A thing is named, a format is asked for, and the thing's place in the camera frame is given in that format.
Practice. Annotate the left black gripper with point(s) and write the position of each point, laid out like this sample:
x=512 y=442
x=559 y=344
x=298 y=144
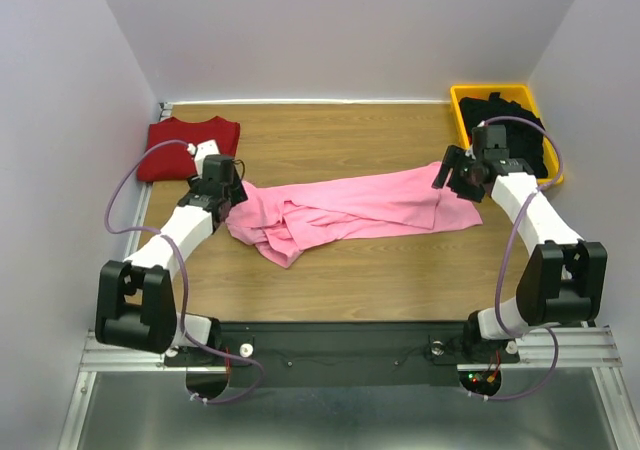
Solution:
x=237 y=192

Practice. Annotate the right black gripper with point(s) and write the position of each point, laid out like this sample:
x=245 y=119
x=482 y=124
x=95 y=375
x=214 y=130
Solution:
x=451 y=159

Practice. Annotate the pink t shirt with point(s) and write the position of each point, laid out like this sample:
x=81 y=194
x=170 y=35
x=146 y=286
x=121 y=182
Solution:
x=284 y=221

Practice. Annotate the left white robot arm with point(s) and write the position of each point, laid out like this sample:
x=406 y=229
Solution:
x=136 y=308

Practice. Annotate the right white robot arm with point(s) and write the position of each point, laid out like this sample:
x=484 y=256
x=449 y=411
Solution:
x=563 y=280

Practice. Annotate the folded red t shirt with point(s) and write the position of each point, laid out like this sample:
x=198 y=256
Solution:
x=173 y=162

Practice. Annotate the yellow plastic bin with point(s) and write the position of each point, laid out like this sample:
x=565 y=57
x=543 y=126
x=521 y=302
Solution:
x=473 y=103

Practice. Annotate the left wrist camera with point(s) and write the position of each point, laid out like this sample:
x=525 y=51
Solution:
x=212 y=166

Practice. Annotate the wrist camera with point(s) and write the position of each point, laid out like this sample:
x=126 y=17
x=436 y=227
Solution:
x=489 y=143
x=212 y=166

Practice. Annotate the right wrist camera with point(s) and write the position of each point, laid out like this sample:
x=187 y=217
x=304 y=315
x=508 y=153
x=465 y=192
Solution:
x=489 y=143

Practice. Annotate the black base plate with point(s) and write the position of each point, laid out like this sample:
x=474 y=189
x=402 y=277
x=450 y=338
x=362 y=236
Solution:
x=345 y=354

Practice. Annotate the aluminium frame rail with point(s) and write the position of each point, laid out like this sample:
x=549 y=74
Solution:
x=593 y=348

